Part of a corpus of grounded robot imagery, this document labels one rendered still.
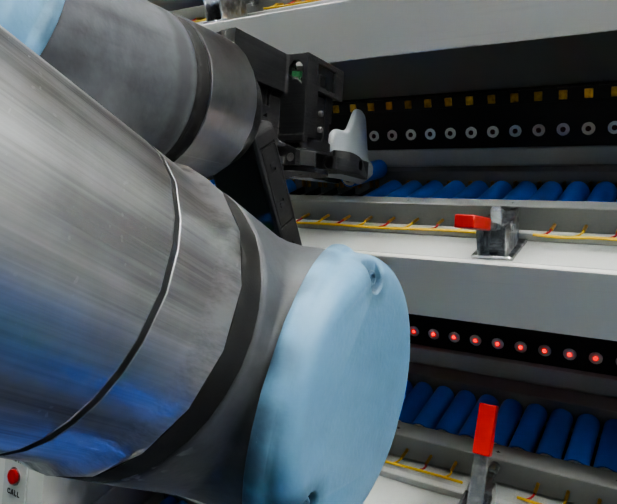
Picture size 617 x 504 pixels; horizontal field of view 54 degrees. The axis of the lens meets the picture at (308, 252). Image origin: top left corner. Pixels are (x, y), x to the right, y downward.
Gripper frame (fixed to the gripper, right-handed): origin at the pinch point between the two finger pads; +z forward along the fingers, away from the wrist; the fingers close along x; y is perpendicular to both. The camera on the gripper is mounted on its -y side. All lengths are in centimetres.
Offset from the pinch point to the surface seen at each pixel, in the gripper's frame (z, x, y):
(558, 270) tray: -8.6, -19.8, -6.6
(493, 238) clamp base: -5.2, -14.7, -4.8
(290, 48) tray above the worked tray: -6.7, 2.9, 10.2
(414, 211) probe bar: -3.9, -8.0, -3.0
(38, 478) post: -9.0, 30.1, -33.0
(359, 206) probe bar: -3.9, -3.2, -2.7
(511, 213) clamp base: -5.9, -16.0, -3.0
